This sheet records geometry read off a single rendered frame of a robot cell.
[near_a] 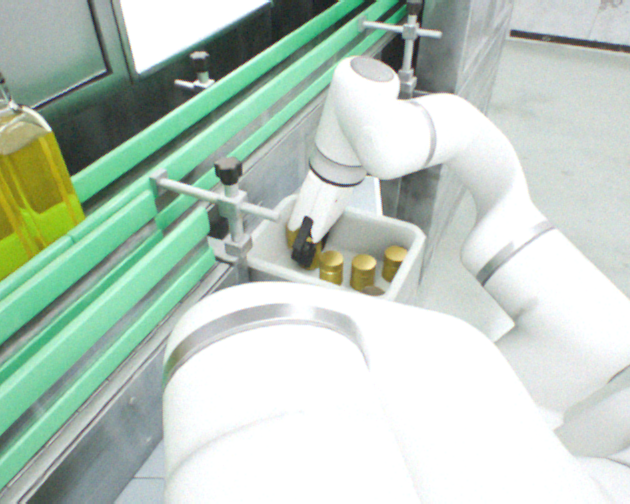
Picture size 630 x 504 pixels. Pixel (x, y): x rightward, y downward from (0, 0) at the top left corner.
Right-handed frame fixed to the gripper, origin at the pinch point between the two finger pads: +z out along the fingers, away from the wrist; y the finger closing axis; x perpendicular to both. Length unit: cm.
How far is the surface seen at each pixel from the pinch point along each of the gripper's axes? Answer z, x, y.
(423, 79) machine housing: 3, -5, -71
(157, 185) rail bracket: -11.3, -16.1, 14.6
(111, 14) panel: -18.7, -36.3, -0.9
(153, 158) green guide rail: -5.8, -23.8, 5.9
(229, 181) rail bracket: -17.4, -7.1, 14.2
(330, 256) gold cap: -2.1, 3.8, 1.9
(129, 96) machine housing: -4.6, -36.8, -4.3
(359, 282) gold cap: -0.9, 9.2, 2.4
